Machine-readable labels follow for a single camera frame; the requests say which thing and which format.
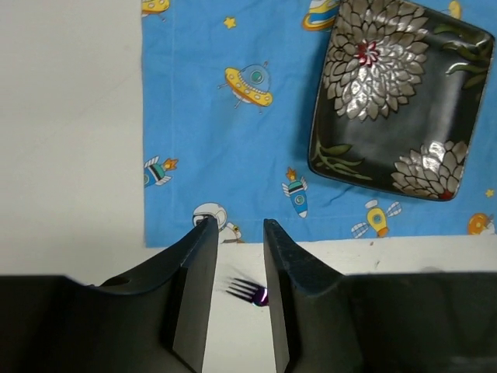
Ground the iridescent fork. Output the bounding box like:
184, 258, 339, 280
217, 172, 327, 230
225, 278, 269, 308

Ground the dark floral square plate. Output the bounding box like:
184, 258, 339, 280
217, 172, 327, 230
308, 1, 495, 201

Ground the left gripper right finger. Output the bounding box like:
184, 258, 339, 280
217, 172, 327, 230
263, 219, 496, 372

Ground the blue space-print cloth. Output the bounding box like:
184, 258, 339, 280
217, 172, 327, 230
141, 1, 496, 247

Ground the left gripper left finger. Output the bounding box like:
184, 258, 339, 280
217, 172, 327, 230
1, 218, 218, 372

